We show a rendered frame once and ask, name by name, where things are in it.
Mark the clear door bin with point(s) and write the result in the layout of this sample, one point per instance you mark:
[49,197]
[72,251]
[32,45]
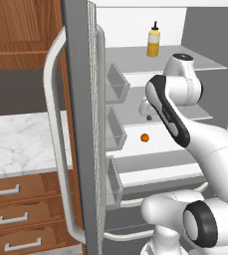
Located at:
[114,132]
[113,186]
[117,84]

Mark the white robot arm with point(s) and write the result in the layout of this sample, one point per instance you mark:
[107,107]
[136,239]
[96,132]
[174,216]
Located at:
[215,156]

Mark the grey fridge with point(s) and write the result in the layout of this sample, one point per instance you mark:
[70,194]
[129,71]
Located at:
[211,30]

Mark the yellow squeeze bottle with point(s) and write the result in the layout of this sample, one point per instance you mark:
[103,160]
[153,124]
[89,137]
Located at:
[153,41]

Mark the grey fridge door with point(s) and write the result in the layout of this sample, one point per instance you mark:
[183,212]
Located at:
[79,99]

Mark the wooden drawer front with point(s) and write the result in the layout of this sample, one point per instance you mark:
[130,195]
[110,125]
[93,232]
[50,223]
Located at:
[42,212]
[55,237]
[36,187]

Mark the glass fridge shelf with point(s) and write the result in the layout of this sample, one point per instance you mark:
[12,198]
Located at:
[132,113]
[135,59]

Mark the grey fridge drawer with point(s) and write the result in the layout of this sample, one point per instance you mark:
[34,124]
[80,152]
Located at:
[158,174]
[125,219]

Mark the orange fruit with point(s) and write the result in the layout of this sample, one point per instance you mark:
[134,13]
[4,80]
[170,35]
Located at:
[145,137]

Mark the wooden cupboard door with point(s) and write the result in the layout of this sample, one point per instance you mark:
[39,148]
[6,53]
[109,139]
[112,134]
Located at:
[22,30]

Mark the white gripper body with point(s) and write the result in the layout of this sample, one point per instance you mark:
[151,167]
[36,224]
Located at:
[145,108]

